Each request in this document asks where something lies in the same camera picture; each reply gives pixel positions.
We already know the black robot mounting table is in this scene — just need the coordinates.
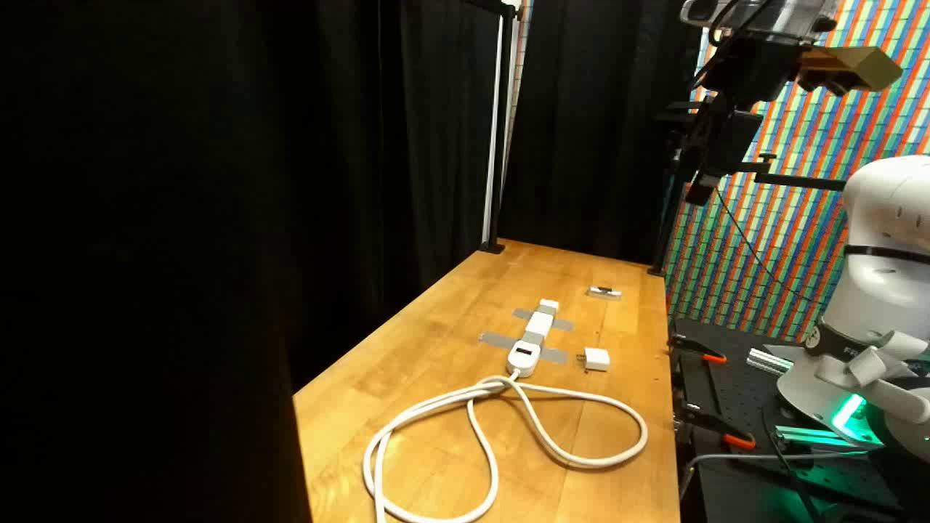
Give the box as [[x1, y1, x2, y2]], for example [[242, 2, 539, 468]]
[[668, 317, 930, 523]]

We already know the black orange-handled clamp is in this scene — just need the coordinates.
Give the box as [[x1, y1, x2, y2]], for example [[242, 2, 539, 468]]
[[672, 330, 732, 372], [678, 403, 762, 455]]

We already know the grey metal cylinder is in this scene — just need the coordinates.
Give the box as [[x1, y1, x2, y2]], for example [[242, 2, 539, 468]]
[[745, 346, 793, 376]]

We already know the gold wrist camera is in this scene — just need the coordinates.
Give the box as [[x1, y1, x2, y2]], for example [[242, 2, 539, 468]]
[[797, 39, 906, 99]]

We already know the green status light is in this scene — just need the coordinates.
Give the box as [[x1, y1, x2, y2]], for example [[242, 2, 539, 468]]
[[829, 388, 886, 450]]

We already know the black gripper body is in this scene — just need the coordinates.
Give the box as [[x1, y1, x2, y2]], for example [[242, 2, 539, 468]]
[[688, 31, 802, 111]]

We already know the white vertical pole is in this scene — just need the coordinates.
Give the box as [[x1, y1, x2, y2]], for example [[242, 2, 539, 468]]
[[480, 6, 533, 250]]

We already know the green-lit metal bar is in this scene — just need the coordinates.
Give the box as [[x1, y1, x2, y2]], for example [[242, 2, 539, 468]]
[[774, 421, 842, 450]]

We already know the black curtain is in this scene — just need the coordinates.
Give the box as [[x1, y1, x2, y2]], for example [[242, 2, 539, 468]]
[[0, 0, 703, 523]]

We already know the black camera stand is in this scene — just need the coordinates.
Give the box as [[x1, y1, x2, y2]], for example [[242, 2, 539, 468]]
[[655, 102, 854, 275]]

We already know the grey tape strip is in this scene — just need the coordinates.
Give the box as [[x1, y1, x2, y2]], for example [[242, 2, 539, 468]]
[[480, 327, 569, 366]]

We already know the thick white power cord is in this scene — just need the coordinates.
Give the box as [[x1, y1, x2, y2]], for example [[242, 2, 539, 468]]
[[361, 372, 655, 523]]

